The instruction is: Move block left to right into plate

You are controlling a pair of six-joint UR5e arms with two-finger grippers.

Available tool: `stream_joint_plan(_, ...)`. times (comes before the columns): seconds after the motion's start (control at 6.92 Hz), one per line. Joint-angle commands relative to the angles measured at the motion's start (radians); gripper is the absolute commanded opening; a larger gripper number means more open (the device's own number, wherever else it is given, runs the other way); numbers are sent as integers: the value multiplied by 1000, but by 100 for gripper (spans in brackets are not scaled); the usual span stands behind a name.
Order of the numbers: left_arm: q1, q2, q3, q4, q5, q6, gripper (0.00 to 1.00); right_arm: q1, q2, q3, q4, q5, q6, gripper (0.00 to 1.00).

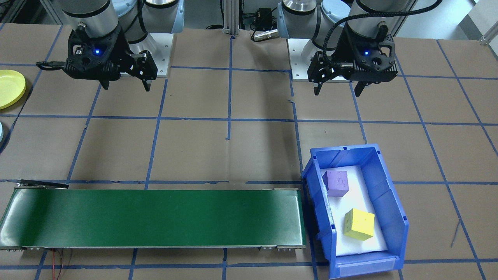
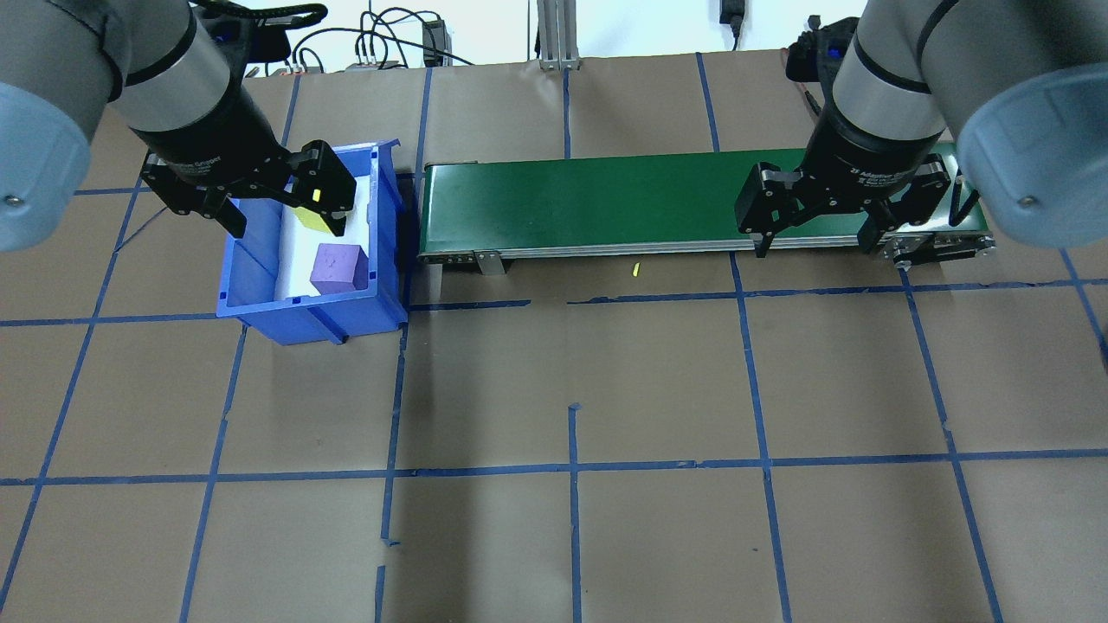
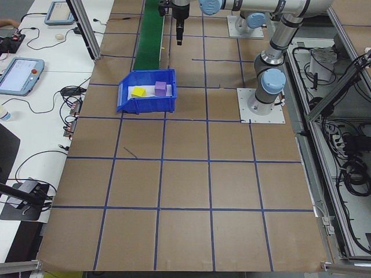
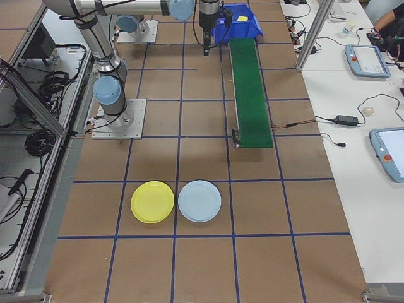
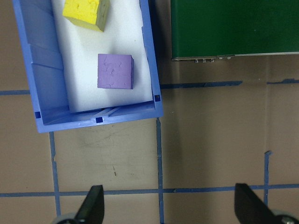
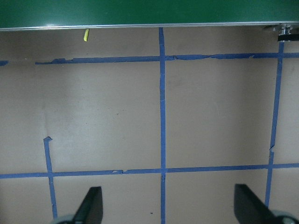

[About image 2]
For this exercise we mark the silver UR5e robot arm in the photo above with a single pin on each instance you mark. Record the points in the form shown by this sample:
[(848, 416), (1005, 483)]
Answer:
[(995, 86), (52, 95)]

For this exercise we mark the yellow foam block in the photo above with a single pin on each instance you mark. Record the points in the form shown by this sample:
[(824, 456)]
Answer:
[(312, 221)]

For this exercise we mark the blue plastic storage bin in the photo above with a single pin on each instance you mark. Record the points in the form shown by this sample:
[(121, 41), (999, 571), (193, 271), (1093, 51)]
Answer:
[(303, 320)]

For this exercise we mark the aluminium extrusion post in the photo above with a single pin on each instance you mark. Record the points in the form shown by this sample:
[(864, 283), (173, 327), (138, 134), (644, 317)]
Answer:
[(558, 35)]

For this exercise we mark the small black adapter box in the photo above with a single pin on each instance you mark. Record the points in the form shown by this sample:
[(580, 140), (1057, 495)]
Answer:
[(433, 41)]

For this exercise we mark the purple foam block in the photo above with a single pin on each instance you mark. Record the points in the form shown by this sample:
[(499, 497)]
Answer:
[(338, 268)]

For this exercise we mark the grey connector hub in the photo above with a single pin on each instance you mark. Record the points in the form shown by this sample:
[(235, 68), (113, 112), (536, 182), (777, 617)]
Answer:
[(374, 63)]

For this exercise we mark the green conveyor belt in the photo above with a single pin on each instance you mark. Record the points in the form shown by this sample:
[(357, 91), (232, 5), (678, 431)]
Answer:
[(606, 199)]

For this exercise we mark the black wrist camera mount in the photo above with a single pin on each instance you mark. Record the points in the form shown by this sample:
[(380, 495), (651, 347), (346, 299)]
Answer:
[(251, 39), (822, 52)]

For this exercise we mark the white foam pad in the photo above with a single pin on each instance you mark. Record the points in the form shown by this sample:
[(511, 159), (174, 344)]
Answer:
[(294, 268)]

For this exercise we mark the black wall plug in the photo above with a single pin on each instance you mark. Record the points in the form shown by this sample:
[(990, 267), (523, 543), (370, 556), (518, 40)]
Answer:
[(732, 13)]

